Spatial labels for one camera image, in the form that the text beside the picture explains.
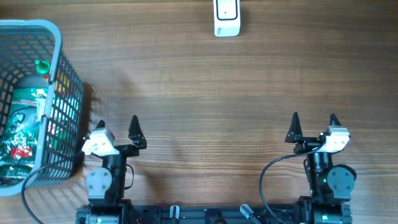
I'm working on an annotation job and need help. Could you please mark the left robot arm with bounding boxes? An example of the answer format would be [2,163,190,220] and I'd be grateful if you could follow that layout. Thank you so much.
[75,115,147,224]

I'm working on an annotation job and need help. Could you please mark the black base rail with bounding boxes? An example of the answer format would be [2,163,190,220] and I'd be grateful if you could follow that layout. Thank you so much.
[75,204,353,224]

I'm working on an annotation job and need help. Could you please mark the white barcode scanner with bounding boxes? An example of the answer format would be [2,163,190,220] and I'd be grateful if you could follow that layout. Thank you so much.
[213,0,241,37]

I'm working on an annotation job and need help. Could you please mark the grey plastic mesh basket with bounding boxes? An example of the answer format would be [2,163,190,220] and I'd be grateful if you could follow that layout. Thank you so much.
[1,20,85,197]

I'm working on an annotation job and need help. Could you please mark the green cap sauce bottle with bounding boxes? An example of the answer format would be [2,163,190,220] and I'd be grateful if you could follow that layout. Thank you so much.
[35,60,51,81]

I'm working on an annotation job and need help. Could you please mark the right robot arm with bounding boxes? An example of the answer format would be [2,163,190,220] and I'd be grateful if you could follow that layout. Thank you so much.
[285,112,357,224]

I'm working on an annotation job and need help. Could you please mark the green 3M gloves packet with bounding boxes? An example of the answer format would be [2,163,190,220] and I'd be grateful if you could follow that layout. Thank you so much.
[1,87,48,185]

